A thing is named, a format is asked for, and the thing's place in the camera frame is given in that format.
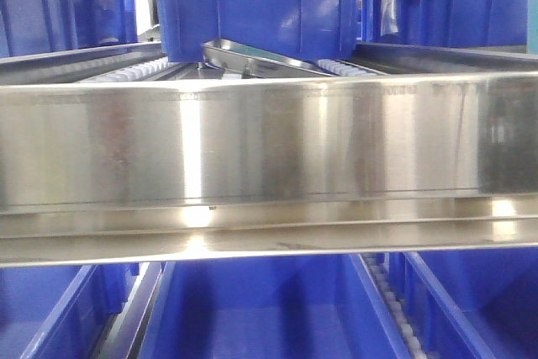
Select steel lane divider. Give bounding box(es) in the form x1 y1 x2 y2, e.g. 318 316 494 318
202 38 333 78

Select dark blue bin upper right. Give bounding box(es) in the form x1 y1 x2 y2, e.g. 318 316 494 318
362 0 527 48

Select dark blue bin upper left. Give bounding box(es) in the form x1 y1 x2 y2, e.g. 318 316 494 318
1 0 138 57

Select dark blue bin upper middle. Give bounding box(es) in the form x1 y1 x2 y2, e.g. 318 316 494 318
157 0 358 62

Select dark blue bin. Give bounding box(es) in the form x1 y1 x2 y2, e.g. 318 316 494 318
157 0 358 62
362 0 527 48
1 0 138 57

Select blue bin lower left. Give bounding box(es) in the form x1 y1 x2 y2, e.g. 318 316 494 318
1 263 140 358

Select stainless steel shelf rail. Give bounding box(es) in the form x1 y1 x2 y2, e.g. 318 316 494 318
1 72 537 267

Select blue bin lower right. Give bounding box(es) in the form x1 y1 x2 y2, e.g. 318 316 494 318
385 248 537 358

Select blue bin lower middle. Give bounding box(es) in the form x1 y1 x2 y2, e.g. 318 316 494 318
140 254 410 358

